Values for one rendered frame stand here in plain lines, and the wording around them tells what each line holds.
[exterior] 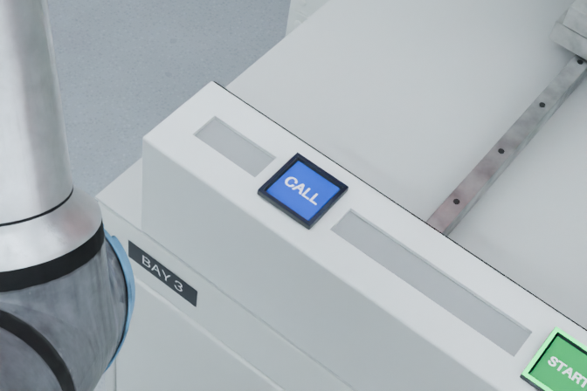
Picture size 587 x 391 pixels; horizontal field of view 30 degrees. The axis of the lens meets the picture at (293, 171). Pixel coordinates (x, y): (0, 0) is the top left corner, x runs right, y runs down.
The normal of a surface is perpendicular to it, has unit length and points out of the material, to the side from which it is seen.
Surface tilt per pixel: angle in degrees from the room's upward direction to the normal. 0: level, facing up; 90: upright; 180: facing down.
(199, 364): 90
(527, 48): 0
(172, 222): 90
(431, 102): 0
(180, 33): 0
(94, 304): 72
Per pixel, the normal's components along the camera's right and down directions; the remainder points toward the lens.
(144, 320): -0.61, 0.58
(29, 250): 0.30, -0.40
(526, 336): 0.11, -0.62
